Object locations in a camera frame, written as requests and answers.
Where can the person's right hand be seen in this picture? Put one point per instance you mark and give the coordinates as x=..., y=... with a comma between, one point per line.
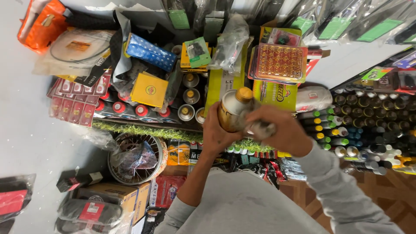
x=286, y=130

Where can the person's left hand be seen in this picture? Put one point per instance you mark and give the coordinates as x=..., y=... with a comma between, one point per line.
x=213, y=136

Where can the person's right fingers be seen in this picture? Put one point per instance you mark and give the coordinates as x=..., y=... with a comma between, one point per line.
x=260, y=114

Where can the grey wiping cloth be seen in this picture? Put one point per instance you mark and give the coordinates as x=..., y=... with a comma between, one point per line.
x=260, y=130

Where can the gold oil can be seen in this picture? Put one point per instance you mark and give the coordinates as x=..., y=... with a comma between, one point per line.
x=231, y=109

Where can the yellow carton with flame print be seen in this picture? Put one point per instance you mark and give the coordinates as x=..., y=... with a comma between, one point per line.
x=276, y=94

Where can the yellow green carton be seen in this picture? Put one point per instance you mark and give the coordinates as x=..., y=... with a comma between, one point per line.
x=219, y=87

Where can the heap of small packets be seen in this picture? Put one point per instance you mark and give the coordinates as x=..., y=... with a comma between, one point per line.
x=263, y=165

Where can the blister pack of gold nuts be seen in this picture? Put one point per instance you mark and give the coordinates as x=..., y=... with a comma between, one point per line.
x=279, y=62

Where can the white plastic bag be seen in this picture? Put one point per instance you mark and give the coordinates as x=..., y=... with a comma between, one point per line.
x=313, y=98

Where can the silver can with gold cap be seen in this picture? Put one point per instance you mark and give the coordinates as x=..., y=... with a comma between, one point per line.
x=190, y=79
x=186, y=112
x=200, y=115
x=191, y=95

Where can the clear plastic bag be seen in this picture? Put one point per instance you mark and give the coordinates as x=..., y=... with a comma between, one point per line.
x=229, y=45

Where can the black and white packet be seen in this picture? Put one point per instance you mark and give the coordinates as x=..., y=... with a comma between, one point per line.
x=195, y=156

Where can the yellow pack with red part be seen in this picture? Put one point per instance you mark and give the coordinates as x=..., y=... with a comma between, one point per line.
x=282, y=36

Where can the green card packet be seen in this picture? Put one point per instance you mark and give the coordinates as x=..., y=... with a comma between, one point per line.
x=197, y=51

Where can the yellow small box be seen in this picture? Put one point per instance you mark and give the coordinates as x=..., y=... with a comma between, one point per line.
x=186, y=63

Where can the orange printed packet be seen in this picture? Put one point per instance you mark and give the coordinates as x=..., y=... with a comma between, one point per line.
x=178, y=152

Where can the person's grey shirt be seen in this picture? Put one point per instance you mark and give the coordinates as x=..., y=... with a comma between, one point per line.
x=240, y=204

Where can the shelf of capped bottles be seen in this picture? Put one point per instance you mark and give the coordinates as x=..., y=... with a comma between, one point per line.
x=367, y=130

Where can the yellow square packet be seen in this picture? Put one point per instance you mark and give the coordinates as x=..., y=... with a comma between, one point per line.
x=149, y=90

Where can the artificial grass strip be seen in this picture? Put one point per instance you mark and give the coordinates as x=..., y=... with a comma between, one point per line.
x=146, y=130

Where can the row of hanging filter packets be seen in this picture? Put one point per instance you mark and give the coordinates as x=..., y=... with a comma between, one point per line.
x=325, y=19

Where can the red printed packet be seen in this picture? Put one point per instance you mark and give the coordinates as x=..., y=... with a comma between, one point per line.
x=167, y=191

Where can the blue dotted box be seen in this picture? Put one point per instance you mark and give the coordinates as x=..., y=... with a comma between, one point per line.
x=150, y=52

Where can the row of red-capped black bottles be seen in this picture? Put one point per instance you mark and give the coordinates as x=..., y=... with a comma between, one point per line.
x=130, y=109

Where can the plastic bag with printed cloth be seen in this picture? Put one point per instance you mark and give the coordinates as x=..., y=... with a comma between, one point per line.
x=136, y=157

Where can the spoked wheel rim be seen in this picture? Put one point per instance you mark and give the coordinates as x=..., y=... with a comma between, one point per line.
x=136, y=159

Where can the rack of carded accessories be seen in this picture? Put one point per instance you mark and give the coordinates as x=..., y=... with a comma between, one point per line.
x=390, y=74

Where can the brown cardboard carton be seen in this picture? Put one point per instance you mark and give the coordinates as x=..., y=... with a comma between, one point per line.
x=130, y=195

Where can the black checkered packet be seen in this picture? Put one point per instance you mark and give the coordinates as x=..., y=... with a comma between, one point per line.
x=97, y=70

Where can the sheet of red blister packets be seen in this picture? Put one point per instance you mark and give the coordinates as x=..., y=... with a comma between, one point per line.
x=76, y=100

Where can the bagged black inner tube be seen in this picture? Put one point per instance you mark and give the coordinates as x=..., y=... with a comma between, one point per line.
x=91, y=211

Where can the small black box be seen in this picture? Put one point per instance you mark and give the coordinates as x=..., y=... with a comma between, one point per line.
x=76, y=180

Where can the orange bag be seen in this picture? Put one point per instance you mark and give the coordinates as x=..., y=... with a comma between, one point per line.
x=40, y=24

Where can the bagged red and black part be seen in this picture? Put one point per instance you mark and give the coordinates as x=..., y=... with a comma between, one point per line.
x=14, y=198

